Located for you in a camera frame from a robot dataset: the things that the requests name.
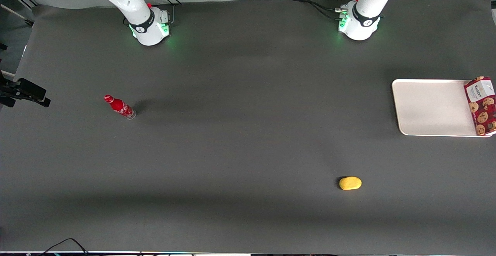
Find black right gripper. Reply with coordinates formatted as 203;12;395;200
0;71;51;108

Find red cookie box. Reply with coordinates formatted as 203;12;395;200
463;76;496;137

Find white rectangular tray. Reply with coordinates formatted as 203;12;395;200
391;79;494;138

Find red cola bottle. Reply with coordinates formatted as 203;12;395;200
103;94;137;120

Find thin metal rod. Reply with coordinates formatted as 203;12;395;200
0;4;34;27

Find yellow oval sponge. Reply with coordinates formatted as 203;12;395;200
339;176;363;191

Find thin black table edge cable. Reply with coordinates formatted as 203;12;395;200
37;238;90;256

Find black left arm base cables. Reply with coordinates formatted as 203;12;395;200
293;0;362;21

